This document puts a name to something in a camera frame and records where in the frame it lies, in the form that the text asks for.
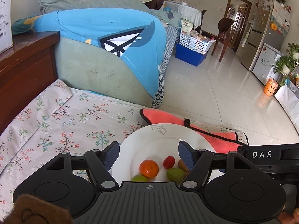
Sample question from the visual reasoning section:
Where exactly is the pink towel with black edge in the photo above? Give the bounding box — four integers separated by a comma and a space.
139, 108, 244, 154

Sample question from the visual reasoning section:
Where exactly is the white perforated basket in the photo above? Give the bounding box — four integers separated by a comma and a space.
179, 27, 217, 53

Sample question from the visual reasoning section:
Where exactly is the brown plush cloth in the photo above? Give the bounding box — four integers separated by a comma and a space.
5, 195, 74, 224

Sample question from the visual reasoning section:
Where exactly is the floral tablecloth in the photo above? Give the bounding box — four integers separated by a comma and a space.
0, 79, 248, 216

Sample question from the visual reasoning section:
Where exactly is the orange smiley bucket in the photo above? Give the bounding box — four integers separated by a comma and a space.
263, 78, 279, 97

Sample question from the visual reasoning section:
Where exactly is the dark wooden chair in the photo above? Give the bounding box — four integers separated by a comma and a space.
195, 9, 235, 63

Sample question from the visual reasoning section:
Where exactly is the printed cardboard box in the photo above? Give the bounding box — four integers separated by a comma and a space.
0, 0, 13, 55

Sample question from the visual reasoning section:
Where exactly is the green jujube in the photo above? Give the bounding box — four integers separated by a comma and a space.
166, 167, 187, 185
130, 175, 150, 183

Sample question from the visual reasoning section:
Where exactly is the red cherry tomato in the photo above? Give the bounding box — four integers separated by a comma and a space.
163, 156, 175, 169

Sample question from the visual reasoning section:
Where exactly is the table with white cloth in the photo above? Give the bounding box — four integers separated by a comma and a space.
163, 0, 203, 29

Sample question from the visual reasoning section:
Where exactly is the white storage box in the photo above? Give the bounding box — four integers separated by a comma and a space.
274, 81, 299, 124

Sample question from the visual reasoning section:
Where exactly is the green potted plant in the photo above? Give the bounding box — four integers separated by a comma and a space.
273, 43, 299, 87

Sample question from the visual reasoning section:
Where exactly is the black and white patterned cloth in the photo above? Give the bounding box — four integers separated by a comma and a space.
151, 25, 178, 109

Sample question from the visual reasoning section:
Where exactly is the snack bag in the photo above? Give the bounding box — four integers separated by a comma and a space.
180, 18, 194, 35

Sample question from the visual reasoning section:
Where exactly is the brown kiwi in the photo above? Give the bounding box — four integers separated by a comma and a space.
178, 158, 189, 173

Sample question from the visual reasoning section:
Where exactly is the silver refrigerator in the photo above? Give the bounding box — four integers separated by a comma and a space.
238, 0, 274, 72

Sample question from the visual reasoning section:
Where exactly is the dark wooden cabinet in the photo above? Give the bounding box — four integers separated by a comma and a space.
0, 31, 61, 136

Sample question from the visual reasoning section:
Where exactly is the white plate with line drawings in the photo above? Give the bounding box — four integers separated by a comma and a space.
112, 123, 216, 185

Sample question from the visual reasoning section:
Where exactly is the blue plastic bin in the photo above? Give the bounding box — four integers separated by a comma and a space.
175, 42, 209, 67

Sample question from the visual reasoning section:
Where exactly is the blue printed cloth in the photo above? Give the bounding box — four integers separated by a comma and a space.
12, 8, 167, 99

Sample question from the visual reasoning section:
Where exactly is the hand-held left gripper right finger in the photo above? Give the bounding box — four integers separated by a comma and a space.
179, 141, 257, 190

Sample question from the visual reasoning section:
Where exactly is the small orange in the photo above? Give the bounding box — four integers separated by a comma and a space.
139, 160, 159, 178

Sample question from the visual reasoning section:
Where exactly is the small white refrigerator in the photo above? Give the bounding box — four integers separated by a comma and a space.
251, 43, 283, 86

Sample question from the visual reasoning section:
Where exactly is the person's right hand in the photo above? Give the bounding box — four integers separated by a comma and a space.
279, 208, 299, 224

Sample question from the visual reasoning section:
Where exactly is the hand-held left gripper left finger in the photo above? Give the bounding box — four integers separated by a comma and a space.
45, 141, 120, 191

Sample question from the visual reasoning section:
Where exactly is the green sofa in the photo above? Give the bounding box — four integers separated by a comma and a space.
35, 0, 183, 106

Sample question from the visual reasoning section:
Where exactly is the wooden door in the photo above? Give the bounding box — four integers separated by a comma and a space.
227, 0, 253, 52

